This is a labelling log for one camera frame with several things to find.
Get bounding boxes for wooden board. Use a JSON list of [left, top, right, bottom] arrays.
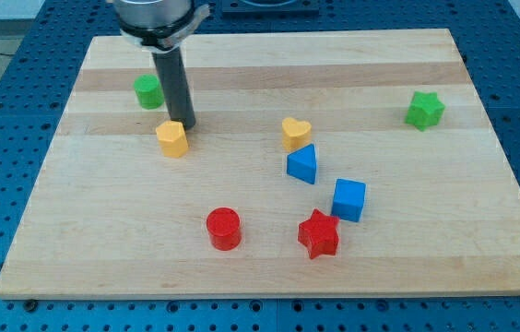
[[0, 29, 520, 300]]

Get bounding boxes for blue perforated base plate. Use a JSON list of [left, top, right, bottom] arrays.
[[0, 0, 520, 331]]

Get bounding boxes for red star block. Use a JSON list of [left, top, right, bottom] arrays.
[[298, 208, 339, 259]]

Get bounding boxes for blue triangle block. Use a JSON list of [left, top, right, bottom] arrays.
[[286, 144, 317, 184]]

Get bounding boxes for yellow hexagon block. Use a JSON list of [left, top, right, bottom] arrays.
[[155, 121, 189, 158]]

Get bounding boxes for dark blue robot mount plate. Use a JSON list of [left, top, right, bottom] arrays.
[[219, 0, 320, 17]]

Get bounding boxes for red cylinder block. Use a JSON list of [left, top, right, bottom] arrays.
[[206, 207, 242, 251]]

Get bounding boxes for yellow heart block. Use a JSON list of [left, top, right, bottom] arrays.
[[281, 117, 312, 152]]

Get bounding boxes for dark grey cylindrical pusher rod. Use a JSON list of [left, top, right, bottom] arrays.
[[152, 48, 196, 130]]

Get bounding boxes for green star block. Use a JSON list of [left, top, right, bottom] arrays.
[[404, 91, 445, 131]]

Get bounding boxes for blue cube block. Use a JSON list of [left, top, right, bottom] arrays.
[[331, 179, 367, 222]]

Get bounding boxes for green cylinder block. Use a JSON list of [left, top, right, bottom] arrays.
[[133, 74, 165, 109]]

